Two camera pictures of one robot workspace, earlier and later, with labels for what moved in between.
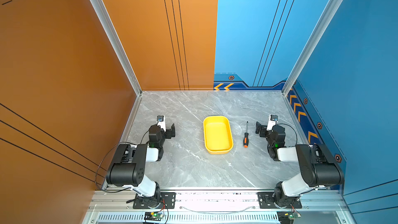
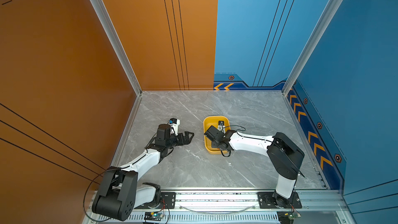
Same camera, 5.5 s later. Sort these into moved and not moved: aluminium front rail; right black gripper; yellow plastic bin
Moved: right black gripper
Not moved: aluminium front rail; yellow plastic bin
